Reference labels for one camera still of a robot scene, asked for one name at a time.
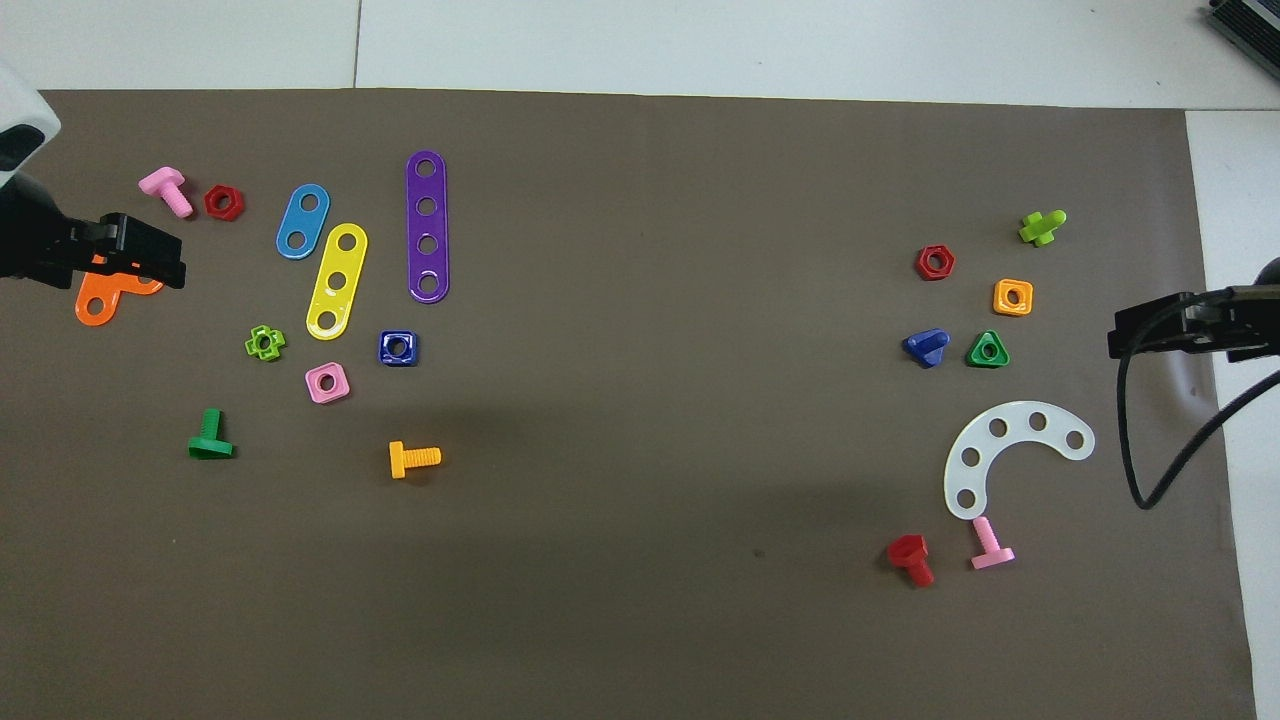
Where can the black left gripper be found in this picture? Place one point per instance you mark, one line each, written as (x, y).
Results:
(30, 235)

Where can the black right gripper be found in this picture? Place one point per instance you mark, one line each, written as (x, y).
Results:
(1235, 318)

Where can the blue triangle-head screw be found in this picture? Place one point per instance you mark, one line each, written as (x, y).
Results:
(928, 345)

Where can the dark blue square nut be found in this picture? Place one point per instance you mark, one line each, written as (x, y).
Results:
(386, 348)

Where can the pink plastic screw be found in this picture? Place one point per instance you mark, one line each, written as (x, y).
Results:
(172, 190)
(988, 545)

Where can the red hexagon nut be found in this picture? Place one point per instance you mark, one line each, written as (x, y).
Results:
(213, 203)
(923, 263)

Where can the green cross-shaped nut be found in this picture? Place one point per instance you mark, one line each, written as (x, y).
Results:
(254, 344)

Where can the lime green cross-head screw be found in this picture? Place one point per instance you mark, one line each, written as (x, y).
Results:
(1040, 228)

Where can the orange square nut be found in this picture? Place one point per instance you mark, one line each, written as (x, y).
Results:
(1001, 297)

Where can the green triangle nut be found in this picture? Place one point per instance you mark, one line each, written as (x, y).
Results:
(976, 353)

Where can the green plastic screw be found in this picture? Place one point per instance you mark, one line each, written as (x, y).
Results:
(211, 440)

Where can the pink square nut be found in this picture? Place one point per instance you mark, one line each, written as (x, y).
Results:
(316, 384)

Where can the red hexagon-head screw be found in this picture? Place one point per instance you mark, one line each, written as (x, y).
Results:
(912, 555)

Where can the orange plastic screw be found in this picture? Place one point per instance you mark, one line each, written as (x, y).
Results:
(410, 459)

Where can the orange angled three-hole plate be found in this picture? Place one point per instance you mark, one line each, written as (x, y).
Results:
(108, 292)

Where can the blue two-hole plate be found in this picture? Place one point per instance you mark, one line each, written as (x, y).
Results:
(303, 222)

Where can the white curved five-hole plate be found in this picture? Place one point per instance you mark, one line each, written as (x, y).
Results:
(1015, 415)

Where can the yellow three-hole plate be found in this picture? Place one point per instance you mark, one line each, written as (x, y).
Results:
(341, 262)

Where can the purple four-hole plate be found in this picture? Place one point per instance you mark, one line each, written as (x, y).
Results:
(427, 225)

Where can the dark grey ribbed device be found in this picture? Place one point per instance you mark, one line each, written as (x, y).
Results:
(1250, 25)

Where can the brown table mat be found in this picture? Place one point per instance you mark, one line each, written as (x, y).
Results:
(640, 500)

